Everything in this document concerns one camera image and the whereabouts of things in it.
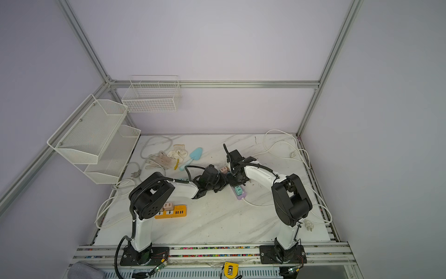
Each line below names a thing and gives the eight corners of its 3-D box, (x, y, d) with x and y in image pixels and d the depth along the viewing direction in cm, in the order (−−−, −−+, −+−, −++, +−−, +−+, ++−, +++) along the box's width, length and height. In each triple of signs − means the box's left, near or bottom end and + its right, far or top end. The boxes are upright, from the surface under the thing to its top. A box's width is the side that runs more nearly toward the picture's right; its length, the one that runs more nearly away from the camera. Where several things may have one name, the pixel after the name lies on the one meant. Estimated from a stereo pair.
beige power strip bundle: (146, 169, 105) (145, 167, 103) (154, 146, 117) (153, 144, 115) (184, 169, 105) (183, 167, 103) (188, 146, 117) (187, 144, 115)
